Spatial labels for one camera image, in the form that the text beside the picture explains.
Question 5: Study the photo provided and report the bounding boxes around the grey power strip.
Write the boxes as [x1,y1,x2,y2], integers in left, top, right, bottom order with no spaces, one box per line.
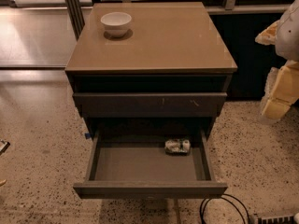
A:
[249,215,297,224]

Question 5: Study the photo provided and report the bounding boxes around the metal object at left edge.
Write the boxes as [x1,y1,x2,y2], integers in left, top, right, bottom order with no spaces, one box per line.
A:
[0,140,10,155]

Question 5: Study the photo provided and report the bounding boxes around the black floor cable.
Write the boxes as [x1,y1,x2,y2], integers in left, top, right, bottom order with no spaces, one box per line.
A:
[199,193,251,224]

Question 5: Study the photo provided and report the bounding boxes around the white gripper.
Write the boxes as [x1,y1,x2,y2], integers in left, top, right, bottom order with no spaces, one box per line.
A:
[255,21,299,120]

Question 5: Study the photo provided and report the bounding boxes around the crushed 7up can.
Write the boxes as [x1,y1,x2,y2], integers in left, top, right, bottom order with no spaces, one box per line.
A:
[164,139,191,155]

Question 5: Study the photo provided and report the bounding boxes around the brown drawer cabinet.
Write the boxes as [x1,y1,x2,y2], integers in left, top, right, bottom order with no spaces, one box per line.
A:
[65,2,237,133]

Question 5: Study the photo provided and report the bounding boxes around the white ceramic bowl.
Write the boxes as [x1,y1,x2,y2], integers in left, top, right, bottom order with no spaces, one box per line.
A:
[100,12,132,37]

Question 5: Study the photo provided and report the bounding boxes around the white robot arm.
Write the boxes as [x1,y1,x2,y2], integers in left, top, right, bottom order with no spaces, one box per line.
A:
[255,0,299,123]

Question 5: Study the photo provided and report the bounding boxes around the blue tape piece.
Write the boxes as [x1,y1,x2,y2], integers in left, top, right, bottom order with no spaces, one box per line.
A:
[84,133,91,139]

